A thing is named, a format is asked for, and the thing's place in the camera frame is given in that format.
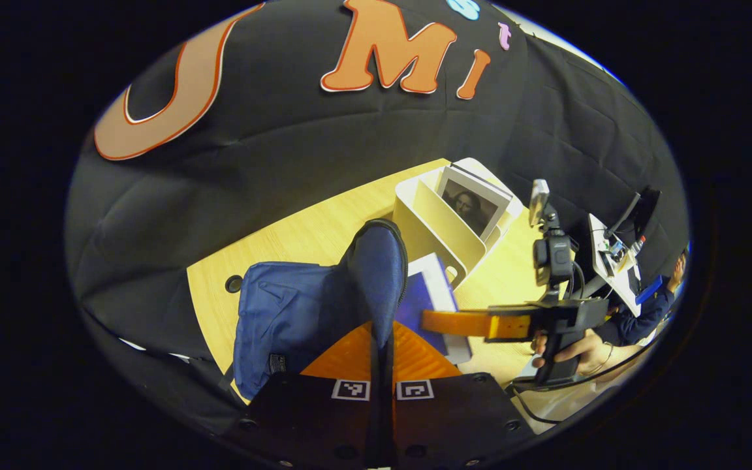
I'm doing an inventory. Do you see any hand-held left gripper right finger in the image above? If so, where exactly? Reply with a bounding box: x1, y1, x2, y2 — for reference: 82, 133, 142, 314
381, 320, 537, 470

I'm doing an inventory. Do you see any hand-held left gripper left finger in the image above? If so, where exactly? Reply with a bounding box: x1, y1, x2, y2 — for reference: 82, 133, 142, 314
223, 320, 382, 470

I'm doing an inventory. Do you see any dark blue cover book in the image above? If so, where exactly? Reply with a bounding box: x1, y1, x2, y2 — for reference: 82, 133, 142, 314
394, 253, 473, 365

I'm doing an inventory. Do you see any white bookshelf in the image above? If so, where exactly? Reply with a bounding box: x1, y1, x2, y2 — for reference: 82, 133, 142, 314
392, 157, 525, 289

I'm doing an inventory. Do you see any portrait cover book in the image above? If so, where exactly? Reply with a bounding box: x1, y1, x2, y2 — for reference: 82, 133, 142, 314
436, 163, 514, 241

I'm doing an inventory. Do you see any blue schoolbag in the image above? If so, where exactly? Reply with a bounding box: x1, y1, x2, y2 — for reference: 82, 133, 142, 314
232, 219, 409, 400

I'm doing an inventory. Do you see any white equipment board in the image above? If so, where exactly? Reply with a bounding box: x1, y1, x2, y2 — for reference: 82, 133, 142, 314
587, 213, 644, 318

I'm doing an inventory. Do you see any black monitor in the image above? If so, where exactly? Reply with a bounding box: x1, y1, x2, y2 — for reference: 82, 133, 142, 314
611, 188, 662, 250

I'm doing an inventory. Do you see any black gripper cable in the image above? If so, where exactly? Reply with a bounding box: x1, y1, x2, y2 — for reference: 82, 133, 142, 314
505, 356, 651, 426

